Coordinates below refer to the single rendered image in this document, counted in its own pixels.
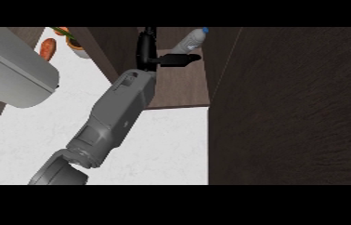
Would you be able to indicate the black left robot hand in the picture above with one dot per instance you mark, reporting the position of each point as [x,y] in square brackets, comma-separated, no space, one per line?
[145,50]

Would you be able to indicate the brown wooden cabinet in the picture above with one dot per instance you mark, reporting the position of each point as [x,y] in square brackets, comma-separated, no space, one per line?
[180,86]

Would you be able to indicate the pale grey appliance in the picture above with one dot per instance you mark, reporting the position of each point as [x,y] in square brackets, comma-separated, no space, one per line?
[21,76]

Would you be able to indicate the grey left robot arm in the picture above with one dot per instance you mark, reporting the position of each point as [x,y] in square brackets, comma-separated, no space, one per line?
[119,111]

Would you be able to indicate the orange sweet potato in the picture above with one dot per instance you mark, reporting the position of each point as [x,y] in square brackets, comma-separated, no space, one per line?
[47,49]

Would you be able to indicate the clear blue-capped water bottle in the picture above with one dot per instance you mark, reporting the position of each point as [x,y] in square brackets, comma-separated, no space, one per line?
[190,41]

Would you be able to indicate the dark brown cabinet door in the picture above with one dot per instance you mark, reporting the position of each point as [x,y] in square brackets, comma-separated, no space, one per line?
[283,111]

